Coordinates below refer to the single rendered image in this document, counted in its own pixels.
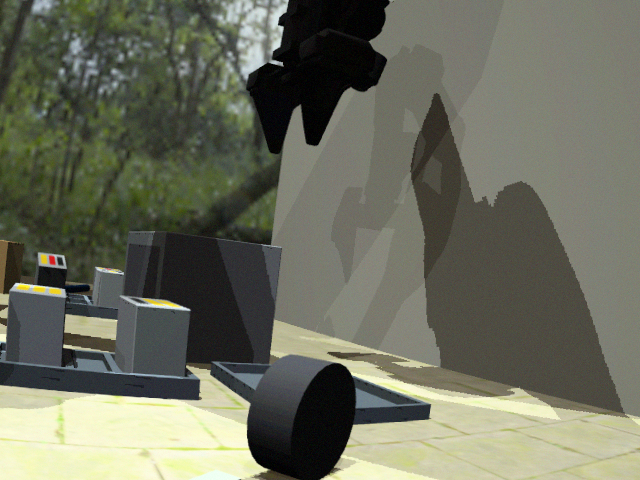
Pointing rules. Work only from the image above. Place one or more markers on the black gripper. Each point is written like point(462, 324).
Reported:
point(319, 64)

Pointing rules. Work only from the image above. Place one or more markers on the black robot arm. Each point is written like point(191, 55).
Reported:
point(365, 19)

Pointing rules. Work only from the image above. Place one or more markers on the black cylinder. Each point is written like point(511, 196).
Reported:
point(301, 416)

